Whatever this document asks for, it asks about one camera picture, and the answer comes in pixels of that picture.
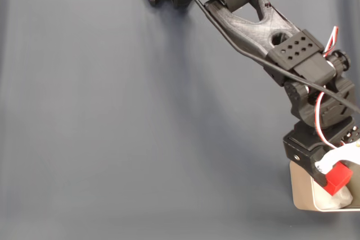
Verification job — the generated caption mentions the white camera board with mount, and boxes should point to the white camera board with mount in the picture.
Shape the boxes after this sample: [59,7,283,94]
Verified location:
[314,143,360,175]

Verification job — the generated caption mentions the red and white servo wire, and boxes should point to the red and white servo wire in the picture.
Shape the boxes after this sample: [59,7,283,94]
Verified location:
[247,0,341,151]

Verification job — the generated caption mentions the black camera cable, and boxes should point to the black camera cable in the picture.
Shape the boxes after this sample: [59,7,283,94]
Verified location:
[174,0,360,112]

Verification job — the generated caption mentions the red cube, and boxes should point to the red cube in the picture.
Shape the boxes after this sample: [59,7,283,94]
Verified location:
[322,161,354,196]

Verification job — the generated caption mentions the beige rounded box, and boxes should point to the beige rounded box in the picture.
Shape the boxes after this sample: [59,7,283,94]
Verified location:
[289,158,360,212]

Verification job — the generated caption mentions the grey table mat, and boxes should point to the grey table mat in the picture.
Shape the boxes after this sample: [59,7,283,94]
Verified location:
[0,0,360,240]

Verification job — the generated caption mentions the white crumpled paper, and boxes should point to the white crumpled paper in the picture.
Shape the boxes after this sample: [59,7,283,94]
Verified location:
[313,175,354,210]

